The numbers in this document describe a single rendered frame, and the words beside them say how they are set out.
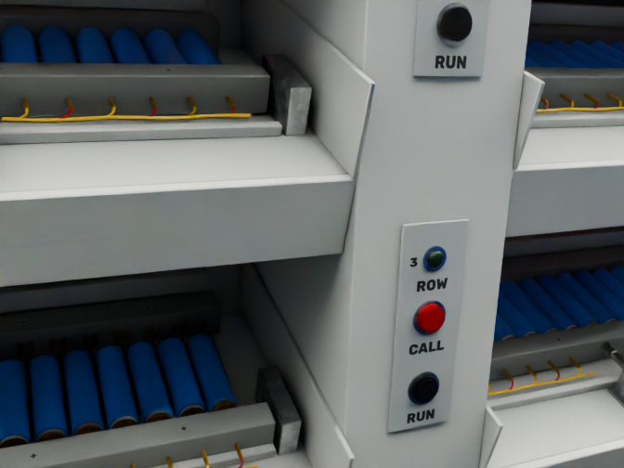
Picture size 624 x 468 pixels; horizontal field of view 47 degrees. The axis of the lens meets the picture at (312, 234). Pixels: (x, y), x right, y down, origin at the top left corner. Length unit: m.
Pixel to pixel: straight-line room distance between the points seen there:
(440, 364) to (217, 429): 0.14
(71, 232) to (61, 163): 0.03
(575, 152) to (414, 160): 0.12
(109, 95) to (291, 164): 0.10
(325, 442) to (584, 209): 0.21
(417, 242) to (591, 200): 0.12
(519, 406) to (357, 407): 0.17
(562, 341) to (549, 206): 0.17
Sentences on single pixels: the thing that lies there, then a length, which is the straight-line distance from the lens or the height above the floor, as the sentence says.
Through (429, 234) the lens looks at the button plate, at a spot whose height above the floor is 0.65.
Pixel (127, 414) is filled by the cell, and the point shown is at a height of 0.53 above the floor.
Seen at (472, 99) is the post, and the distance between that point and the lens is 0.38.
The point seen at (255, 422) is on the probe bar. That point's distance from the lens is 0.45.
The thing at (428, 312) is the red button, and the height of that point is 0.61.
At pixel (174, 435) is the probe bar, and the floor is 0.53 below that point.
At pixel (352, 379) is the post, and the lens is 0.40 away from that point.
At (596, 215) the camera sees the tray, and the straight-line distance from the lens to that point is 0.47.
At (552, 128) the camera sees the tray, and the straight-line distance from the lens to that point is 0.48.
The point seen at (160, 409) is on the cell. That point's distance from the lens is 0.46.
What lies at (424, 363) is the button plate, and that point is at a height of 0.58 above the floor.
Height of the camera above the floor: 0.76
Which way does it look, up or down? 16 degrees down
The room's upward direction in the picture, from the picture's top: 2 degrees clockwise
